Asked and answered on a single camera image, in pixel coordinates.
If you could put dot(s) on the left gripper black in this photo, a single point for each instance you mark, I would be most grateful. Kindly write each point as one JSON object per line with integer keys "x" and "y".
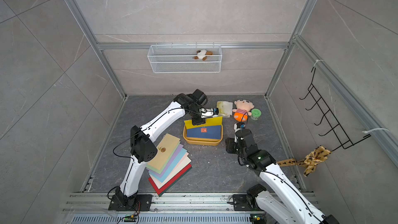
{"x": 200, "y": 121}

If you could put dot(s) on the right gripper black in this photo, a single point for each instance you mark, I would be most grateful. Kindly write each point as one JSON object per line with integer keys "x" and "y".
{"x": 229, "y": 144}

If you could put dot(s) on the blue envelope red sticker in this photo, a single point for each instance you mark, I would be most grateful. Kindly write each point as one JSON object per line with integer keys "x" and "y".
{"x": 208, "y": 132}

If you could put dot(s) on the yellow plastic storage box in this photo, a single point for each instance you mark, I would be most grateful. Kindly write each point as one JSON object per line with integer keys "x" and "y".
{"x": 188, "y": 125}

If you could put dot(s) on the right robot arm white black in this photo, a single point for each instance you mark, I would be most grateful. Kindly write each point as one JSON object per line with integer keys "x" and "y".
{"x": 293, "y": 207}

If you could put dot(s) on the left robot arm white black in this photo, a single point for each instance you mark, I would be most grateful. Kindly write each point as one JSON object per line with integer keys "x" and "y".
{"x": 142, "y": 138}

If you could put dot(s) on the green round lid container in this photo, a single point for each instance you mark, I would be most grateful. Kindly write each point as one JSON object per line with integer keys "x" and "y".
{"x": 255, "y": 114}

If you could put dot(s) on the plush doll orange pink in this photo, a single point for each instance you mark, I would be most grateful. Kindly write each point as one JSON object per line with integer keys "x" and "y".
{"x": 243, "y": 110}

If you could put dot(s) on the small brown white plush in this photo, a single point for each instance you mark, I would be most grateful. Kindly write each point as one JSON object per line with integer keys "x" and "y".
{"x": 203, "y": 55}

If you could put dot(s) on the light blue envelope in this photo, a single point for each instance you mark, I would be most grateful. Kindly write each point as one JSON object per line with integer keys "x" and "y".
{"x": 165, "y": 175}

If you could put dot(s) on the pink envelope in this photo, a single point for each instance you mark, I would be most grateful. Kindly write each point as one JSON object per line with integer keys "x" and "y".
{"x": 182, "y": 165}

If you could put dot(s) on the cream white envelope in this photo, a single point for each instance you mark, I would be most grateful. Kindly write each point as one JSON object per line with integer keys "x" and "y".
{"x": 180, "y": 169}

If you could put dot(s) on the dark green envelope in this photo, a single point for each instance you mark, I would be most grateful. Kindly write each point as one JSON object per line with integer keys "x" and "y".
{"x": 173, "y": 181}

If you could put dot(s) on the right green circuit board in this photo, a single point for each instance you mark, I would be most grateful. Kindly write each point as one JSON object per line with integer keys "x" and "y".
{"x": 258, "y": 219}

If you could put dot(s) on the green circuit board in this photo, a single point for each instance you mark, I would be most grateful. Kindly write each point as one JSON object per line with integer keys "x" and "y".
{"x": 130, "y": 219}
{"x": 258, "y": 219}

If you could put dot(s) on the yellow black patterned cloth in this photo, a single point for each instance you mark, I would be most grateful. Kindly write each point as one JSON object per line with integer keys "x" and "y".
{"x": 310, "y": 162}

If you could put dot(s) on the purple envelope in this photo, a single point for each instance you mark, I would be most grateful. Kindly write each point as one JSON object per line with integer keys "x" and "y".
{"x": 176, "y": 157}

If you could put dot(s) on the left green circuit board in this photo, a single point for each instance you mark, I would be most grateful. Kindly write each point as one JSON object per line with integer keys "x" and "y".
{"x": 130, "y": 219}

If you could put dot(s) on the white wire mesh basket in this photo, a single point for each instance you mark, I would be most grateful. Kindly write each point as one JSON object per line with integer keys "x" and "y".
{"x": 175, "y": 58}

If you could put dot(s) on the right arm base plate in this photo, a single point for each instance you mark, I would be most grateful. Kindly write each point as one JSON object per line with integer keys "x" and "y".
{"x": 243, "y": 202}

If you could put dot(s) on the black wire hook rack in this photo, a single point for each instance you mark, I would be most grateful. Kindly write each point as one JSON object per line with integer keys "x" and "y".
{"x": 334, "y": 124}

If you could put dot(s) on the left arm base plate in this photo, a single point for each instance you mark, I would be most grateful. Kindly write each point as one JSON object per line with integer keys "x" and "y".
{"x": 135, "y": 203}

